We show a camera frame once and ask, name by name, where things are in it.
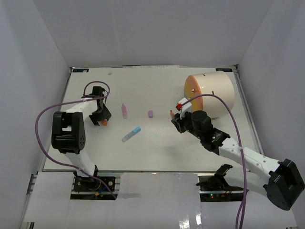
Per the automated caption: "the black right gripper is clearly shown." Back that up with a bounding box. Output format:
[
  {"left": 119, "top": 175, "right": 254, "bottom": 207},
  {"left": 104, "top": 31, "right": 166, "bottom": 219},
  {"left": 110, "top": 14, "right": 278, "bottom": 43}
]
[{"left": 172, "top": 110, "right": 203, "bottom": 140}]

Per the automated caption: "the orange cap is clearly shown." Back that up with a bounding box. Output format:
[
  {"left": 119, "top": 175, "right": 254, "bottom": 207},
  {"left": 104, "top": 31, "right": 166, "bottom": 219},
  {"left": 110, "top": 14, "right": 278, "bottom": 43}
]
[{"left": 102, "top": 120, "right": 108, "bottom": 126}]

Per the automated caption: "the pink clear highlighter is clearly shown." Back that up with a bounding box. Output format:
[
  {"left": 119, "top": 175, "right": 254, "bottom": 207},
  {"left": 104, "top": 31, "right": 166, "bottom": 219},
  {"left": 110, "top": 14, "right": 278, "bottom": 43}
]
[{"left": 122, "top": 104, "right": 128, "bottom": 119}]

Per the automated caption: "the cream round drawer organizer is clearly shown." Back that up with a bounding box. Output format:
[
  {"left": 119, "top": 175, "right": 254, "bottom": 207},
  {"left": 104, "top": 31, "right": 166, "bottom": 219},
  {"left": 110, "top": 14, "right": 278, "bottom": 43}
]
[{"left": 184, "top": 71, "right": 235, "bottom": 118}]

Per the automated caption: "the orange tip clear highlighter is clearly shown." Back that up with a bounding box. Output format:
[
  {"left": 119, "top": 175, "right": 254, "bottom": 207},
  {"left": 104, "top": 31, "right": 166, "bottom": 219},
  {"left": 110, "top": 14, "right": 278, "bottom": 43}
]
[{"left": 170, "top": 110, "right": 174, "bottom": 119}]

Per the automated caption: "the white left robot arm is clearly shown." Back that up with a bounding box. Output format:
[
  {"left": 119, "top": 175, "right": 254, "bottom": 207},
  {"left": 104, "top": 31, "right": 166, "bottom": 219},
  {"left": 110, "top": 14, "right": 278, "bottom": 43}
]
[{"left": 51, "top": 86, "right": 111, "bottom": 190}]

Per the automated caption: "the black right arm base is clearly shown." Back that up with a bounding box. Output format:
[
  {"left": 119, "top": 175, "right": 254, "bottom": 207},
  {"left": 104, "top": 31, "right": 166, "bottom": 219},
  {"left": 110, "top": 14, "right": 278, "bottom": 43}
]
[{"left": 196, "top": 175, "right": 243, "bottom": 203}]

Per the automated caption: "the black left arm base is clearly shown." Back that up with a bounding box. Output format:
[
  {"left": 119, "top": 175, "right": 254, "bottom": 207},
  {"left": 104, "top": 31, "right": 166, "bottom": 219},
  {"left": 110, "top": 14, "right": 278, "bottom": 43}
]
[{"left": 72, "top": 176, "right": 116, "bottom": 192}]

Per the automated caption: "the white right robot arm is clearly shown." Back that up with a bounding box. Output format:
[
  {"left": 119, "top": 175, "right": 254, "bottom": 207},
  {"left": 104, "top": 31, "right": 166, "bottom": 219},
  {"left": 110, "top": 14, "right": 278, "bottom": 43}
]
[{"left": 171, "top": 98, "right": 305, "bottom": 211}]

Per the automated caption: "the blue cap clear highlighter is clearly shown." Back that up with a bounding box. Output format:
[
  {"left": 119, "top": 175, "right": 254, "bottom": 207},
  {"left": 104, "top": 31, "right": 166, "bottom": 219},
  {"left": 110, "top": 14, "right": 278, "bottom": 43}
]
[{"left": 122, "top": 127, "right": 141, "bottom": 142}]

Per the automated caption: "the aluminium rail right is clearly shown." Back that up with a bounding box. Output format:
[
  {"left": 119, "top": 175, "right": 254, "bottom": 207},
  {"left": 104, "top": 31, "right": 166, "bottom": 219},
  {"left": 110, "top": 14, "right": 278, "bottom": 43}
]
[{"left": 234, "top": 71, "right": 265, "bottom": 155}]

